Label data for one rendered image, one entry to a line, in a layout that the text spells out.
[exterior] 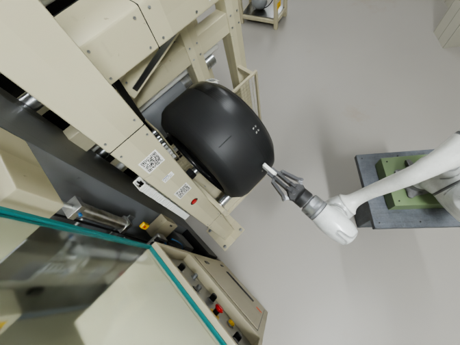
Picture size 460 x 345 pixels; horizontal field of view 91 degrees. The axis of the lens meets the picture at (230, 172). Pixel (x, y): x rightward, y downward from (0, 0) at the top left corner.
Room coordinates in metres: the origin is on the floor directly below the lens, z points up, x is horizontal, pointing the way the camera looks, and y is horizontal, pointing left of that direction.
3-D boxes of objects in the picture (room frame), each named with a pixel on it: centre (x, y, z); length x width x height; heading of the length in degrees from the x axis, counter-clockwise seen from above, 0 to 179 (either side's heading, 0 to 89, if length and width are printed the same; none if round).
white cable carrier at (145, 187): (0.47, 0.32, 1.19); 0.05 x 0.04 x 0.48; 24
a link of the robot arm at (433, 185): (0.16, -0.98, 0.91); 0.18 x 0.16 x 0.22; 3
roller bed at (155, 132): (0.91, 0.39, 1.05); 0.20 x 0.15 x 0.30; 114
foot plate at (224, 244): (0.53, 0.26, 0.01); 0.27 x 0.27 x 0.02; 24
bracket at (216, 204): (0.58, 0.20, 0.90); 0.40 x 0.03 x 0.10; 24
